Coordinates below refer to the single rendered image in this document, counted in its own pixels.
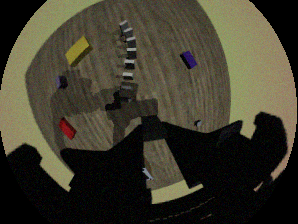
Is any red flat block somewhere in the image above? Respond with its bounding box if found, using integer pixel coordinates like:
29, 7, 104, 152
59, 116, 76, 140

